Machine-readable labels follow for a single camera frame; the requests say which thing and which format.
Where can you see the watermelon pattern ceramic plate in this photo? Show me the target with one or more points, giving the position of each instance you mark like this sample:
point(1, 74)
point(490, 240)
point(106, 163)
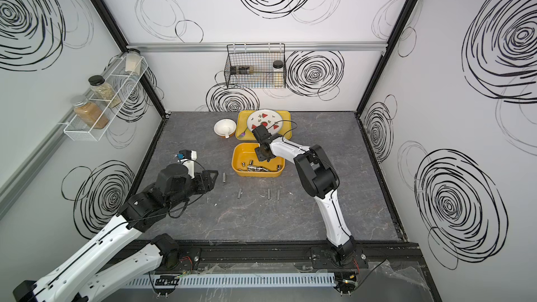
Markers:
point(269, 119)

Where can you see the clear acrylic wall shelf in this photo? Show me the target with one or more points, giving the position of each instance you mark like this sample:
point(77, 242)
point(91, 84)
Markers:
point(123, 119)

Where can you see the spice jar brown powder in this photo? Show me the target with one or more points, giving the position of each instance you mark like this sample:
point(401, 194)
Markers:
point(89, 112)

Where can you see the dark item in basket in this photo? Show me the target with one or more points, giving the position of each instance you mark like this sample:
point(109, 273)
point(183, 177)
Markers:
point(241, 70)

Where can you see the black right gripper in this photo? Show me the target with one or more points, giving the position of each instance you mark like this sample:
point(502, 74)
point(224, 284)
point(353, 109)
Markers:
point(259, 156)

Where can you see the yellow plastic storage box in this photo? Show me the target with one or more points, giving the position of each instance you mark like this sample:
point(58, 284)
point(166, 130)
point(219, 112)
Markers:
point(244, 155)

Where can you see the yellow plastic tray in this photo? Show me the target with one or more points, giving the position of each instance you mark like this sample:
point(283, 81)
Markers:
point(286, 130)

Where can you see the orange white bowl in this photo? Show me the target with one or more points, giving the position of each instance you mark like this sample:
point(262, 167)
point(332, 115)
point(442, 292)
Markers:
point(225, 128)

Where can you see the chrome socket big central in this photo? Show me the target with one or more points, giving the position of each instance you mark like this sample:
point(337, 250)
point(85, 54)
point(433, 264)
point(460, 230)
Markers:
point(252, 168)

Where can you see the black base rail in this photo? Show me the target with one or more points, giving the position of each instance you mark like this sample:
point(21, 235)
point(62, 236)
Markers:
point(315, 254)

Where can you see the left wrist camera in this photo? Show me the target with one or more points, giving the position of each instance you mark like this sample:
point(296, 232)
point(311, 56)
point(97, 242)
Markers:
point(188, 158)

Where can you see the white slotted cable duct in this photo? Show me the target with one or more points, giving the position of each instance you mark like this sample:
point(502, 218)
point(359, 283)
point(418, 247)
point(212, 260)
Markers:
point(242, 280)

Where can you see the black wire wall basket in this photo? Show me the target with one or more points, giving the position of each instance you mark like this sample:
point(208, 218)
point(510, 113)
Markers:
point(258, 55)

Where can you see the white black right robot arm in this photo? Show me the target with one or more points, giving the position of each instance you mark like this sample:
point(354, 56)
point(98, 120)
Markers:
point(320, 181)

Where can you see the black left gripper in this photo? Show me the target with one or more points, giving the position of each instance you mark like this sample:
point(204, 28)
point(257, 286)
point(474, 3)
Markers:
point(205, 187)

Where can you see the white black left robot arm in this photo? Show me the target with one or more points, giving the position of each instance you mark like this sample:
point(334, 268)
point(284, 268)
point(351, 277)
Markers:
point(84, 277)

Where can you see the spice jar white contents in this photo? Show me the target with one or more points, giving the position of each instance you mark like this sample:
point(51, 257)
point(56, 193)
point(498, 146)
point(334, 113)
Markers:
point(133, 62)

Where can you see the black corner frame post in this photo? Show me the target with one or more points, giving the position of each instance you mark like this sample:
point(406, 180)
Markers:
point(397, 31)

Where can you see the spice jar black lid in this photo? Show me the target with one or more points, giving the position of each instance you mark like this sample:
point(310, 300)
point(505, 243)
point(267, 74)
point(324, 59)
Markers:
point(104, 90)

